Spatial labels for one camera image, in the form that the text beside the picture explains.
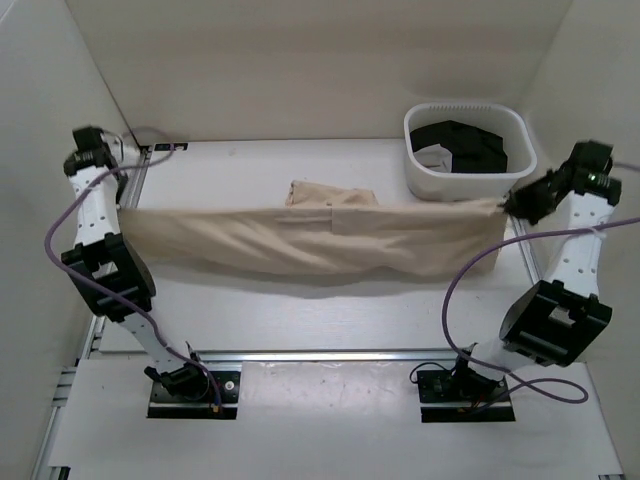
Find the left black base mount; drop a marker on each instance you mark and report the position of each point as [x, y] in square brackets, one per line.
[188, 394]

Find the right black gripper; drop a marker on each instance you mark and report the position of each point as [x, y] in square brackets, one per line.
[521, 204]

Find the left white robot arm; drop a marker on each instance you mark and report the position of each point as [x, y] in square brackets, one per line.
[109, 274]

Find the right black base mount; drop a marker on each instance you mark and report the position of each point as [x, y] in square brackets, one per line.
[459, 395]

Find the black trousers in basket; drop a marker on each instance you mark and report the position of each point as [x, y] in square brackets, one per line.
[473, 150]

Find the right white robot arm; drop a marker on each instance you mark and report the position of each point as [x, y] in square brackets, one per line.
[561, 315]

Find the white front cover plate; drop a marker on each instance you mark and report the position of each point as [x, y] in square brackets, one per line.
[319, 421]

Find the beige trousers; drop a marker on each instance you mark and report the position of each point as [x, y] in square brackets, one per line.
[321, 230]

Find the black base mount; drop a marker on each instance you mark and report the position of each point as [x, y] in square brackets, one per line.
[459, 395]
[188, 394]

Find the white plastic basket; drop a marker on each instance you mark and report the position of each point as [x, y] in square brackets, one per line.
[427, 171]

